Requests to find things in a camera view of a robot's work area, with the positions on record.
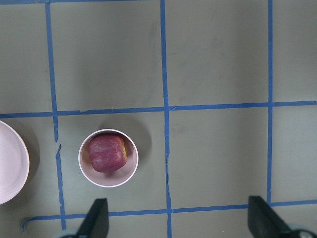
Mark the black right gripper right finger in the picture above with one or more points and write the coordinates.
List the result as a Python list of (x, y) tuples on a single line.
[(263, 222)]

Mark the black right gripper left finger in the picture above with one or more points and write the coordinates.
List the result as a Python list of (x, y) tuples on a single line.
[(96, 222)]

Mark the small pink bowl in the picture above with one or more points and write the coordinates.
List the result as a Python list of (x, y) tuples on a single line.
[(115, 178)]

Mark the red apple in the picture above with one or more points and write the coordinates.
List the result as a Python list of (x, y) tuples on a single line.
[(107, 153)]

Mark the pink plate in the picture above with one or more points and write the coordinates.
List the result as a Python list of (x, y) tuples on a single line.
[(14, 163)]

